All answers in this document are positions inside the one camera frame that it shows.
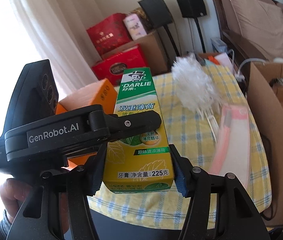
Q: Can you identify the closed brown cardboard box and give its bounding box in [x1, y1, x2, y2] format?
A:
[131, 30, 172, 75]

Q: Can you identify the person's left hand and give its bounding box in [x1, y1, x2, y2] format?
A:
[0, 177, 35, 224]

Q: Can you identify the white curtain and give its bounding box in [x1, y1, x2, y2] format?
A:
[5, 0, 112, 98]

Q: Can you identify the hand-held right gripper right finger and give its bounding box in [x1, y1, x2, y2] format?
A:
[169, 144, 262, 240]

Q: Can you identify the white duster brush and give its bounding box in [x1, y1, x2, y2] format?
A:
[172, 52, 223, 140]

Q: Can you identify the pink tissue pack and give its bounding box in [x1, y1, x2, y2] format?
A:
[123, 14, 148, 40]

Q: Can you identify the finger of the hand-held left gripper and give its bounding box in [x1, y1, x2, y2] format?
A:
[88, 110, 162, 142]

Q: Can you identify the red gift box oval label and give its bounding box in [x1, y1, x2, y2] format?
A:
[91, 44, 149, 82]

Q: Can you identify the person's left forearm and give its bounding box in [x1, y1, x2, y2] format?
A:
[0, 209, 19, 233]

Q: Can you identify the open brown cardboard box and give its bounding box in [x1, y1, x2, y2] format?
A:
[247, 62, 283, 228]

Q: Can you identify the white paper bag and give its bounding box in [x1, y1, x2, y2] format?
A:
[207, 52, 234, 68]

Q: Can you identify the blue and white box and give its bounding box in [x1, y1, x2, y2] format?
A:
[211, 37, 228, 54]

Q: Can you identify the yellow toothpaste box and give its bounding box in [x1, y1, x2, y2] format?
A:
[101, 67, 177, 194]

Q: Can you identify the brown cushioned sofa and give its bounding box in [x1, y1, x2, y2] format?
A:
[210, 0, 283, 70]

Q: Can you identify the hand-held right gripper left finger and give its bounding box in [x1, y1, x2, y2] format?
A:
[6, 144, 108, 240]

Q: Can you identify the white cable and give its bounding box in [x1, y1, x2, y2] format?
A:
[235, 52, 269, 80]

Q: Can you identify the pink toothbrush pack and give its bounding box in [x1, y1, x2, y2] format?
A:
[208, 105, 252, 188]

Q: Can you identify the yellow checkered tablecloth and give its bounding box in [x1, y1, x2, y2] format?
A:
[88, 62, 272, 224]

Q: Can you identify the orange cardboard box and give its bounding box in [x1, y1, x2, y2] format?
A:
[56, 78, 118, 170]

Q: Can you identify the black speaker stand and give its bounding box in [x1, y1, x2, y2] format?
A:
[193, 17, 207, 54]
[162, 25, 182, 58]

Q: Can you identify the black speaker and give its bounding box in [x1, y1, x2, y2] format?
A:
[174, 0, 207, 18]
[138, 0, 174, 28]

